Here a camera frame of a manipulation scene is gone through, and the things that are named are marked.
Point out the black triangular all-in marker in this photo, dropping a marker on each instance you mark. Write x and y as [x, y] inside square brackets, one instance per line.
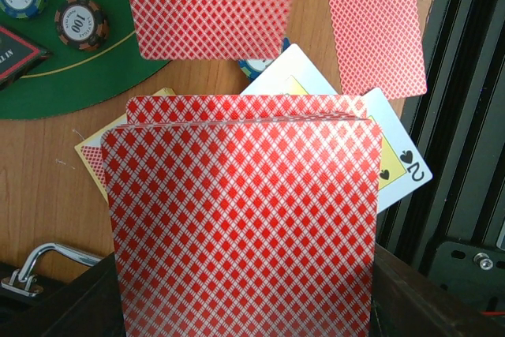
[19, 55]

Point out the yellow card box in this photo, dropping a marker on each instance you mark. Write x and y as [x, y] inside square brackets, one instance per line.
[89, 149]

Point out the red playing card deck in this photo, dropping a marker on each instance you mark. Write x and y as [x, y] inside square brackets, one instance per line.
[249, 224]

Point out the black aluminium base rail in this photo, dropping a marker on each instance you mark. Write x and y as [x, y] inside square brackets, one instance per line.
[452, 229]

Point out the black poker chip case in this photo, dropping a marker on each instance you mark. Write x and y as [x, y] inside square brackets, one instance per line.
[22, 288]

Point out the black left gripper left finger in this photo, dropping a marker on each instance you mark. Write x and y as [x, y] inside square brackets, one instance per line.
[90, 305]

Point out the brown chip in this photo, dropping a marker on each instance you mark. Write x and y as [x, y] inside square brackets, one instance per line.
[82, 24]

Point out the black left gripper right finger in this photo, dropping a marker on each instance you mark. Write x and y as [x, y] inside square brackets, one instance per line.
[405, 303]

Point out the round green poker mat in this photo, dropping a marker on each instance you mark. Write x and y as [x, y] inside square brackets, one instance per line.
[69, 79]

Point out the two of spades card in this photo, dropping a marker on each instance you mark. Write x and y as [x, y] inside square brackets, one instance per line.
[402, 168]

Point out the teal 50 chip stack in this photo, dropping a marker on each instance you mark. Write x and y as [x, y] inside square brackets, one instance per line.
[252, 68]

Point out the red card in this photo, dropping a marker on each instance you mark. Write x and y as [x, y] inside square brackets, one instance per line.
[378, 45]

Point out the playing card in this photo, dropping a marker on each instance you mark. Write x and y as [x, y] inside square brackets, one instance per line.
[210, 29]

